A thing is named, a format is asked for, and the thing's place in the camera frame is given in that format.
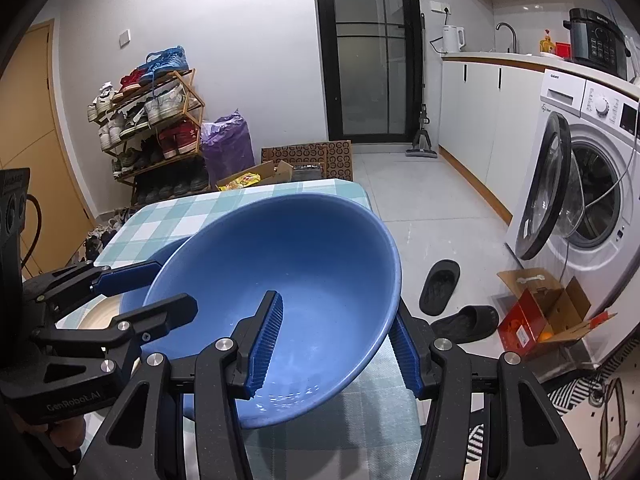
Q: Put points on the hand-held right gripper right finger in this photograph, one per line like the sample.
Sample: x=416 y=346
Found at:
x=407 y=355

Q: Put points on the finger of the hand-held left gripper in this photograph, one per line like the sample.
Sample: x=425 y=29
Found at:
x=160 y=312
x=125 y=277

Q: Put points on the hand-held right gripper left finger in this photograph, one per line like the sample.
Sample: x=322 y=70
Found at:
x=265 y=345

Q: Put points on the cream round plate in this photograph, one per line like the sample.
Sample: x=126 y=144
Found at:
x=95 y=317

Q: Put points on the person's left hand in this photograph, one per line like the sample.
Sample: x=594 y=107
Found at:
x=65 y=429

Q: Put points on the scattered pile of shoes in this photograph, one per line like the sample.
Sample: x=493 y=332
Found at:
x=100 y=240

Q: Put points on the black slipper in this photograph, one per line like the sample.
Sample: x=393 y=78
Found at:
x=440 y=287
x=465 y=325

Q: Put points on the red cardboard fruit box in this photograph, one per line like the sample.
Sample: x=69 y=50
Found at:
x=525 y=320

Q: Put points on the wooden shoe rack with shoes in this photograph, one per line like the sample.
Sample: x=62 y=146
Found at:
x=175 y=140

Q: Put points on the yellow snack packet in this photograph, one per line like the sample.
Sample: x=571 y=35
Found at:
x=245 y=180

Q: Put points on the purple plastic bag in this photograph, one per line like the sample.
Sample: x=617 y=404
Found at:
x=230 y=150

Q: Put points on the black white patterned rug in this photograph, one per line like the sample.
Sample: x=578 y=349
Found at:
x=575 y=390

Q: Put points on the open cardboard box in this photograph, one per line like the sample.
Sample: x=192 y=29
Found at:
x=275 y=172

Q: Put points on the yellow wooden door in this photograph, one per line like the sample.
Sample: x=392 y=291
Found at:
x=40 y=110

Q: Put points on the brown circle-pattern mat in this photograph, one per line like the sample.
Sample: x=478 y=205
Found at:
x=300 y=152

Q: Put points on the upright stick vacuum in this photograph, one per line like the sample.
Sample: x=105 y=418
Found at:
x=422 y=142

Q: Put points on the white base cabinets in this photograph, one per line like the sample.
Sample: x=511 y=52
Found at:
x=475 y=120

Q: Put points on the white washing machine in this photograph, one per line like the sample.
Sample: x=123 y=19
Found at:
x=600 y=160

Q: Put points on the black-framed glass door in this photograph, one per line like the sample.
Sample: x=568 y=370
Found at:
x=370 y=60

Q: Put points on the white electric kettle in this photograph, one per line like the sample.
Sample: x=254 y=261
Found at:
x=452 y=40

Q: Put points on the metal kitchen faucet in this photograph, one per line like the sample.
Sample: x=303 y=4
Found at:
x=513 y=35

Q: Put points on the yellow soap bottle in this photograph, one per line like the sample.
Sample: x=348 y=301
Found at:
x=547 y=44

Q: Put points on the small red box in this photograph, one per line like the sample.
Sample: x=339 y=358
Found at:
x=563 y=50

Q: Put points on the black pressure cooker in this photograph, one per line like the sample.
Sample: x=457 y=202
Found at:
x=597 y=45

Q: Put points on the white light switch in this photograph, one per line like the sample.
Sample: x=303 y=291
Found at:
x=124 y=37

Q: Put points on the white wall socket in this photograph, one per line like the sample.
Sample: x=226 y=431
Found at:
x=441 y=8

